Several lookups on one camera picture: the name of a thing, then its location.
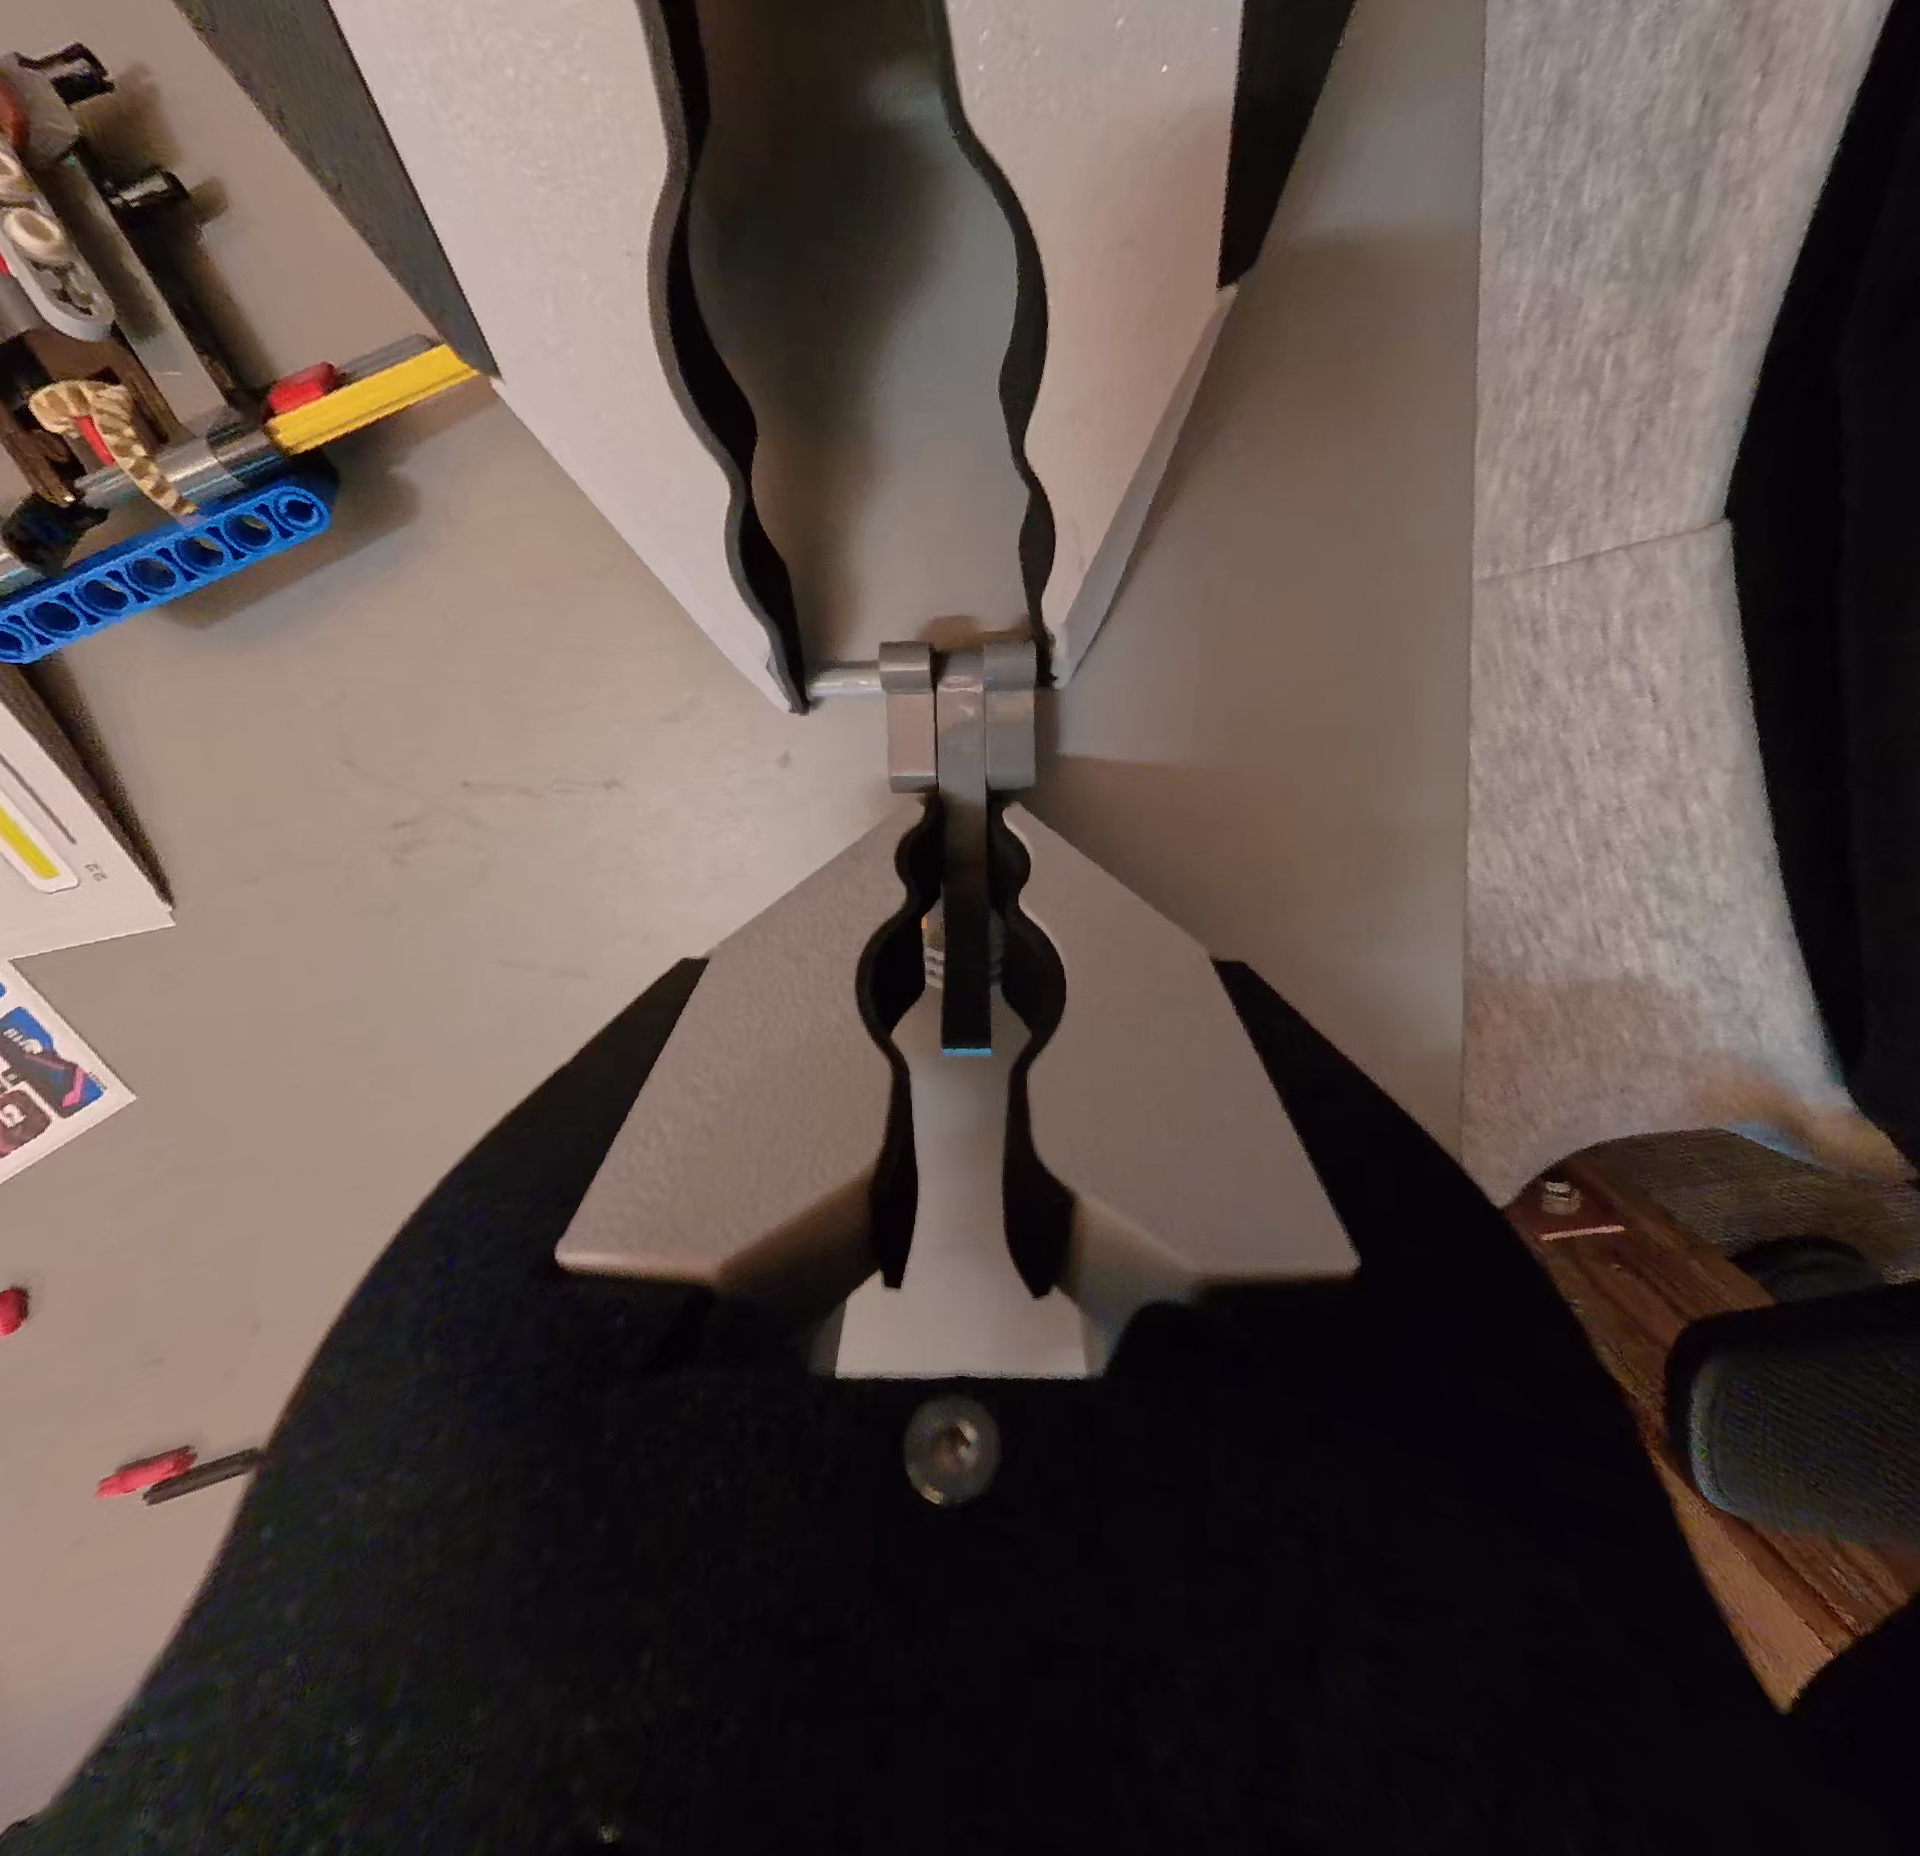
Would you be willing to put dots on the black lego pin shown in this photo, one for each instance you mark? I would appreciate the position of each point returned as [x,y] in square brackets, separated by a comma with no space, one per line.
[221,1470]

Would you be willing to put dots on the open lego instruction booklet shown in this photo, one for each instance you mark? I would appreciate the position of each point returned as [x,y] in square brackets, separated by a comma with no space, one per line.
[59,866]

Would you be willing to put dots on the person's black clothing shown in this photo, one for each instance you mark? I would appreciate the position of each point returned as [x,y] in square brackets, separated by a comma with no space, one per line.
[1845,535]

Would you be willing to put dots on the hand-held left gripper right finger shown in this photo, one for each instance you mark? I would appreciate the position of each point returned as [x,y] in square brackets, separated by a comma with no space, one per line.
[1185,1137]

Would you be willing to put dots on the grey lego shock absorber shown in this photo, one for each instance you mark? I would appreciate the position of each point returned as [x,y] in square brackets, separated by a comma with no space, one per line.
[932,960]

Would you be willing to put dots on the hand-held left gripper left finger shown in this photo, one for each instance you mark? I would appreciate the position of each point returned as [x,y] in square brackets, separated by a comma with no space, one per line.
[721,1137]

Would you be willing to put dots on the lego sticker sheet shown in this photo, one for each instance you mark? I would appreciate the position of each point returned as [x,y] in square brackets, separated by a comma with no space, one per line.
[44,1091]

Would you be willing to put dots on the red lego pin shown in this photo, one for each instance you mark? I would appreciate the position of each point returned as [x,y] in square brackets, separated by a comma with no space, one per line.
[137,1475]

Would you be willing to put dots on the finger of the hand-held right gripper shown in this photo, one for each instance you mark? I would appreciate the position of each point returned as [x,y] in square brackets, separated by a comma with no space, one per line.
[1124,161]
[511,161]

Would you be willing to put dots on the lego chassis with blue beam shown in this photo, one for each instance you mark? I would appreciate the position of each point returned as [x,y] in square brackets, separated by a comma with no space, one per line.
[180,573]

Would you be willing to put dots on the grey woven seat pad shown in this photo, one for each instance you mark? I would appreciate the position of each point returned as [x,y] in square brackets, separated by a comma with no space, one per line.
[1726,1190]

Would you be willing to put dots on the dark grey lego arm assembly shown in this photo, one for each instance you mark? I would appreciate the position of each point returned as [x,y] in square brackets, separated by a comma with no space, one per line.
[960,722]

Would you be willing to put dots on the dark grey knit fabric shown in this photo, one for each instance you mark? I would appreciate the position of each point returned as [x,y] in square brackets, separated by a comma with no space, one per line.
[1800,1421]

